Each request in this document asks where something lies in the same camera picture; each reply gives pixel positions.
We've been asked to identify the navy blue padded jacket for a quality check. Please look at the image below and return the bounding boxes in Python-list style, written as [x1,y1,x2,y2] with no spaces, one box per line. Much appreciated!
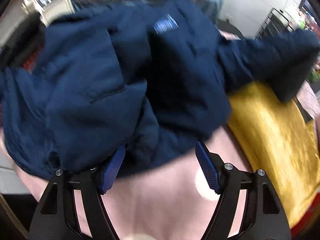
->
[1,0,319,180]

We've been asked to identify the pink polka dot bedsheet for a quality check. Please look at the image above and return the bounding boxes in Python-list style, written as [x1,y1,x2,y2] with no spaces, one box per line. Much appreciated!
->
[1,128,252,239]

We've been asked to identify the golden yellow fabric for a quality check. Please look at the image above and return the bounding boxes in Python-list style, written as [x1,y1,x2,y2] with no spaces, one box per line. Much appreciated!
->
[228,82,319,228]

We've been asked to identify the black wire rack shelf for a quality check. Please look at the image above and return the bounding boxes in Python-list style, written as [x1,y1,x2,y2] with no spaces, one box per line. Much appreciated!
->
[257,8,300,38]

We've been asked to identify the red patterned cloth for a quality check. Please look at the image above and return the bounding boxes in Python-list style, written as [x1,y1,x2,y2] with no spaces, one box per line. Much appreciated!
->
[22,47,43,73]

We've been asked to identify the black quilted jacket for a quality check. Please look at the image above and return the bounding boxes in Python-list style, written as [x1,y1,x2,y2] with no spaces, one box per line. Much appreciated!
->
[1,12,46,71]

